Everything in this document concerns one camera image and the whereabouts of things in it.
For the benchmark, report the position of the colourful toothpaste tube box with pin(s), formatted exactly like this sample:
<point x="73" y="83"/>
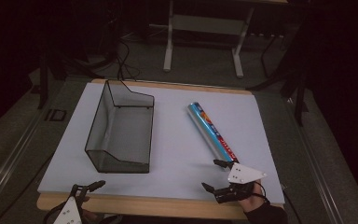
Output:
<point x="213" y="134"/>

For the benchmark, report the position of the metal floor rail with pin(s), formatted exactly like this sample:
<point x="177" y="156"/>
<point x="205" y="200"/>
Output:
<point x="9" y="165"/>
<point x="317" y="161"/>

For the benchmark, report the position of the black floor plate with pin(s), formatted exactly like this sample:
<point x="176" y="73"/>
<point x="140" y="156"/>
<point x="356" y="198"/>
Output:
<point x="56" y="115"/>

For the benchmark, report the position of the white metal desk frame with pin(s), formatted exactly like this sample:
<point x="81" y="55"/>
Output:
<point x="205" y="25"/>

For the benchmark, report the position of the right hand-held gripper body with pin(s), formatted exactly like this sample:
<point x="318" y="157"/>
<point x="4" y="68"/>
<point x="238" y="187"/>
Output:
<point x="244" y="174"/>

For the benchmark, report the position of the black metal stand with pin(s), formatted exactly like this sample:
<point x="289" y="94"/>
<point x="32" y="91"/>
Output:
<point x="298" y="93"/>
<point x="45" y="77"/>

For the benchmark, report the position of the power strip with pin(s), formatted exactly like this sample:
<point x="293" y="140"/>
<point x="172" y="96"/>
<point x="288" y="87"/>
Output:
<point x="267" y="35"/>

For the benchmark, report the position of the person's right hand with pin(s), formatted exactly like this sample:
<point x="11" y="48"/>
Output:
<point x="254" y="200"/>

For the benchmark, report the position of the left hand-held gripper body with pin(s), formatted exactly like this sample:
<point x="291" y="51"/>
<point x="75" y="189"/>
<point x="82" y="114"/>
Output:
<point x="69" y="211"/>

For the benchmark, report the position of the person's left hand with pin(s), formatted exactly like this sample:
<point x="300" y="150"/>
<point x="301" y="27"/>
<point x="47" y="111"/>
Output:
<point x="89" y="215"/>

